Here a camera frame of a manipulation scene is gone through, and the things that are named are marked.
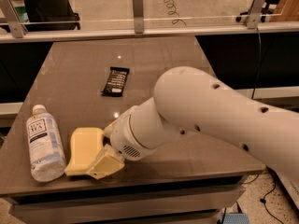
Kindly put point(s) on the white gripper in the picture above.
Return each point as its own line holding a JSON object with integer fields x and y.
{"x": 121, "y": 136}

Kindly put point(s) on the yellow sponge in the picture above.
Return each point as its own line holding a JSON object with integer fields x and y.
{"x": 85, "y": 144}

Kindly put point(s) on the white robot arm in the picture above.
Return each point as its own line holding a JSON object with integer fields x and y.
{"x": 188, "y": 101}

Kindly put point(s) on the black rxbar chocolate bar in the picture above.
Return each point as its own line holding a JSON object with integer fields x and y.
{"x": 116, "y": 82}

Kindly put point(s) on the clear tea bottle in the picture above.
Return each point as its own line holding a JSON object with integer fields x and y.
{"x": 46, "y": 151}

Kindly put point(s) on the grey table drawer front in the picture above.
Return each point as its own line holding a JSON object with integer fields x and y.
{"x": 183, "y": 206}

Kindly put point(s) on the glass barrier panel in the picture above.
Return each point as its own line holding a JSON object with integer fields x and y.
{"x": 114, "y": 18}

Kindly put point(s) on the left metal bracket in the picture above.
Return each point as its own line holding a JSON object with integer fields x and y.
{"x": 17, "y": 29}

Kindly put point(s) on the metal bracket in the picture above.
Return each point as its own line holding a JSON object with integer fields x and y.
{"x": 254, "y": 14}
{"x": 17, "y": 29}
{"x": 138, "y": 14}

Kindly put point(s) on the middle metal bracket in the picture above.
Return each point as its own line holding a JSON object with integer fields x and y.
{"x": 138, "y": 14}

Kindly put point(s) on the right metal bracket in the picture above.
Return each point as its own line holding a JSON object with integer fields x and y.
{"x": 254, "y": 14}

